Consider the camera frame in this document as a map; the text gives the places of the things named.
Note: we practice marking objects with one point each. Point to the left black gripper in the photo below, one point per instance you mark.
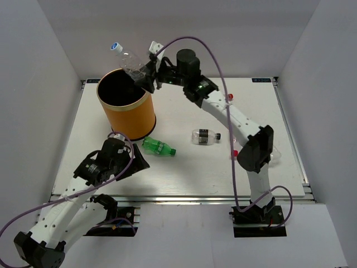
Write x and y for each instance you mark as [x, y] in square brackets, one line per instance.
[138, 163]

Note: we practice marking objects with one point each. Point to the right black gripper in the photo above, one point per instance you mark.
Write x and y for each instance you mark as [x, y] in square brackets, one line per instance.
[148, 85]

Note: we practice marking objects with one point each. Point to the green plastic bottle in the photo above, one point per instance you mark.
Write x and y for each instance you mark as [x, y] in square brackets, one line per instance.
[158, 147]

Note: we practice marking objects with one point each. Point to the large clear crushed bottle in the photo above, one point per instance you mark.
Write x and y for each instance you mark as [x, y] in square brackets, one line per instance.
[129, 62]

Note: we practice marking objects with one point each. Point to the black-label clear bottle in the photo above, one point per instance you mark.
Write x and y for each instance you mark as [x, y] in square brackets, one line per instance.
[205, 137]

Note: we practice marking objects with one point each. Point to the tall red-label water bottle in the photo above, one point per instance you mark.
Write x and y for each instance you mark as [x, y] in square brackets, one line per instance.
[236, 147]

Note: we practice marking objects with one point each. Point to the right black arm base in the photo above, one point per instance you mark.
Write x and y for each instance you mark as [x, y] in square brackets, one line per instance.
[248, 225]

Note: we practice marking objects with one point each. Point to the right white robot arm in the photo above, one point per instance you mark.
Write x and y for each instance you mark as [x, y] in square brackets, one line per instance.
[256, 140]

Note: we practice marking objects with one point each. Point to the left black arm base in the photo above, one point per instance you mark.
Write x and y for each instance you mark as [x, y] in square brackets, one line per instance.
[119, 221]

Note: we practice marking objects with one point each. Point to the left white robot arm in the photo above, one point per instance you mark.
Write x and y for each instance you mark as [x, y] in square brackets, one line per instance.
[46, 244]

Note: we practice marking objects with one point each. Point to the orange cylindrical bin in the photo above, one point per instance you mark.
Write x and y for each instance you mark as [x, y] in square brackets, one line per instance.
[129, 109]

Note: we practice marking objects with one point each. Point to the clear bottle blue-white label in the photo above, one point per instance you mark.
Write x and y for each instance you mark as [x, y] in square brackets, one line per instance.
[275, 157]

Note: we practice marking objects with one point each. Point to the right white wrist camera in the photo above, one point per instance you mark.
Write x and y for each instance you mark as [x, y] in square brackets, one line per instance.
[154, 49]

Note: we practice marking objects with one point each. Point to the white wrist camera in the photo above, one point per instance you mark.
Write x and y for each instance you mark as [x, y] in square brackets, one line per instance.
[154, 49]
[119, 136]

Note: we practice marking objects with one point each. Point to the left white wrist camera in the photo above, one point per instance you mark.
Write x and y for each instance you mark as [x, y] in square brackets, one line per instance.
[119, 136]

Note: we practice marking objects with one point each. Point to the aluminium table front rail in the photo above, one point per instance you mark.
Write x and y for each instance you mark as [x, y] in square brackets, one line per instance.
[307, 199]

